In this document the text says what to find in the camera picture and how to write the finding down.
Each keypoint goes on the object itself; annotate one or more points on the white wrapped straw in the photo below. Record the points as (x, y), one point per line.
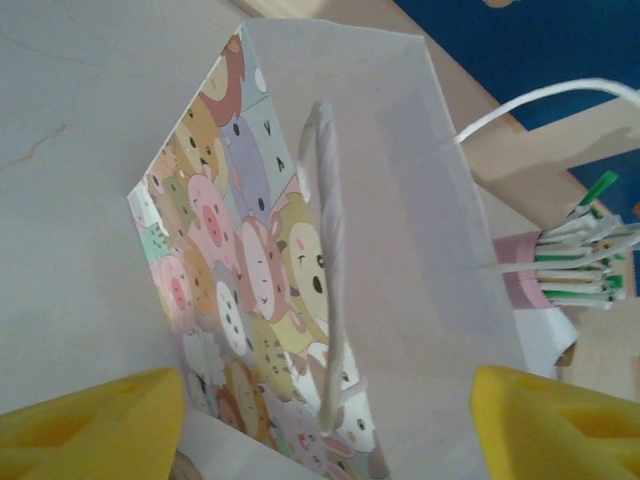
(575, 295)
(575, 235)
(575, 265)

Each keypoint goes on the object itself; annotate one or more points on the white cartoon print paper bag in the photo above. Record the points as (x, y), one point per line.
(400, 225)

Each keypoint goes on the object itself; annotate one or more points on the white paper napkin stack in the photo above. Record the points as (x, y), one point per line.
(545, 330)

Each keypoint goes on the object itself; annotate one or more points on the green striped paper straw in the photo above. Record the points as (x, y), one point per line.
(602, 185)

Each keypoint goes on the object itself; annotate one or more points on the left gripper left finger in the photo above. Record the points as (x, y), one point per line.
(75, 430)

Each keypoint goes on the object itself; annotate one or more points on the pink straw holder cup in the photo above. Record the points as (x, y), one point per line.
(517, 250)

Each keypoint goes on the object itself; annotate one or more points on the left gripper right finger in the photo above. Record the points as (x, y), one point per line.
(560, 430)

